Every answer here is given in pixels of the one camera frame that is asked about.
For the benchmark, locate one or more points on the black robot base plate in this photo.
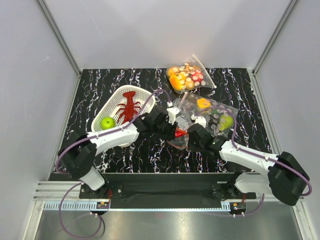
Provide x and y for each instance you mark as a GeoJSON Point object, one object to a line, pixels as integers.
{"type": "Point", "coordinates": [166, 191]}

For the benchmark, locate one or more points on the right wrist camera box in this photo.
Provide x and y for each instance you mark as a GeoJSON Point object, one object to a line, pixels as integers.
{"type": "Point", "coordinates": [198, 120]}

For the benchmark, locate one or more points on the red fake chili peppers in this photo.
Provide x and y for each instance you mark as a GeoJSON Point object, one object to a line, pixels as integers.
{"type": "Point", "coordinates": [180, 133]}

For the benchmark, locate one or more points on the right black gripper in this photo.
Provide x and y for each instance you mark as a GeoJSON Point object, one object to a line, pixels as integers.
{"type": "Point", "coordinates": [191, 146]}

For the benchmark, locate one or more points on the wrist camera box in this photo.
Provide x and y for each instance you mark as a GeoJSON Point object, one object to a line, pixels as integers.
{"type": "Point", "coordinates": [173, 113]}
{"type": "Point", "coordinates": [198, 120]}

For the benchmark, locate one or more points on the white slotted cable duct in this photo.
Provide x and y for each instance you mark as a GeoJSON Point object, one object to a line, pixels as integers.
{"type": "Point", "coordinates": [99, 206]}

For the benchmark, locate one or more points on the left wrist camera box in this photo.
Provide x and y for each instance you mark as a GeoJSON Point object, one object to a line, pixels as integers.
{"type": "Point", "coordinates": [173, 113]}

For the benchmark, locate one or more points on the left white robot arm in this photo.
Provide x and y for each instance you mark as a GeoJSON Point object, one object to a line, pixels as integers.
{"type": "Point", "coordinates": [78, 158]}

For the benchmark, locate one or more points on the dotted bag with yellow pepper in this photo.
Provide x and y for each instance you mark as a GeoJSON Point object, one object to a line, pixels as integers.
{"type": "Point", "coordinates": [213, 114]}

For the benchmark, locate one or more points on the yellow fake bell pepper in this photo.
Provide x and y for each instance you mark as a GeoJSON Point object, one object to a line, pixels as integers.
{"type": "Point", "coordinates": [203, 103]}

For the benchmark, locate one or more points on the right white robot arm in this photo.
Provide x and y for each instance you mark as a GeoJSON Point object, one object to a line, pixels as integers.
{"type": "Point", "coordinates": [279, 175]}

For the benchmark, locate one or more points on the clear red-zip bag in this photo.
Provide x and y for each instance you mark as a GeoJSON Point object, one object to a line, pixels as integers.
{"type": "Point", "coordinates": [188, 108]}

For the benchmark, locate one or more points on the dotted bag of orange fruit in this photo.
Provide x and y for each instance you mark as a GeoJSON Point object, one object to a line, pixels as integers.
{"type": "Point", "coordinates": [189, 75]}

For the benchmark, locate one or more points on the green fake apple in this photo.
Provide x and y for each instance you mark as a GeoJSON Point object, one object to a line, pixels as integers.
{"type": "Point", "coordinates": [107, 123]}

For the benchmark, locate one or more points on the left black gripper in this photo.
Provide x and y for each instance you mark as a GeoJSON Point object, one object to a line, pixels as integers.
{"type": "Point", "coordinates": [170, 134]}

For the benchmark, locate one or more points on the green fake pear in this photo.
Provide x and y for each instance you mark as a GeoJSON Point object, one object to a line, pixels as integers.
{"type": "Point", "coordinates": [225, 122]}

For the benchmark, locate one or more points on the white perforated plastic basket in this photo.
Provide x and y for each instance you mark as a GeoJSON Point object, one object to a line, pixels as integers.
{"type": "Point", "coordinates": [114, 105]}

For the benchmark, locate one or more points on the red fake lobster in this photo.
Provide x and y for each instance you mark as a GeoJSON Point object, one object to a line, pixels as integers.
{"type": "Point", "coordinates": [129, 109]}

